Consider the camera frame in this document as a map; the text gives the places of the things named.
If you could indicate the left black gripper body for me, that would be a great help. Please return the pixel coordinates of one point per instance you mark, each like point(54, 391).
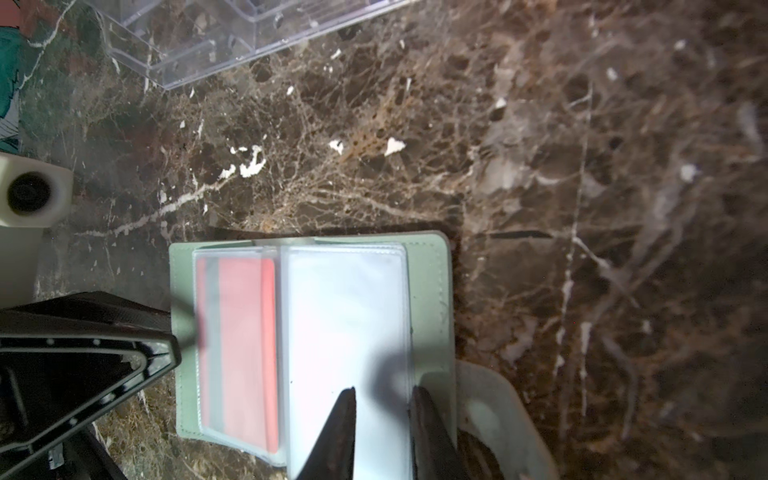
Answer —
point(42, 439)

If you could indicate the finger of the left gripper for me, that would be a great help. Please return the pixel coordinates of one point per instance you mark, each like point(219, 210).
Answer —
point(99, 347)

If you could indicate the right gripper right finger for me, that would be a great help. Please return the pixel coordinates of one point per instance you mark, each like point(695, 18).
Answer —
point(435, 456)

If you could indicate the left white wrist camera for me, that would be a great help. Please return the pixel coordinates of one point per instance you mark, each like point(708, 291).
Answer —
point(35, 195)

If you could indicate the clear plastic organizer box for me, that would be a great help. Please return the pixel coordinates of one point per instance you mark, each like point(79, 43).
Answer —
point(174, 43)

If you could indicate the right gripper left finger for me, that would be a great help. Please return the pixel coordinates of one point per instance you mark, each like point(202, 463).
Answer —
point(332, 457)

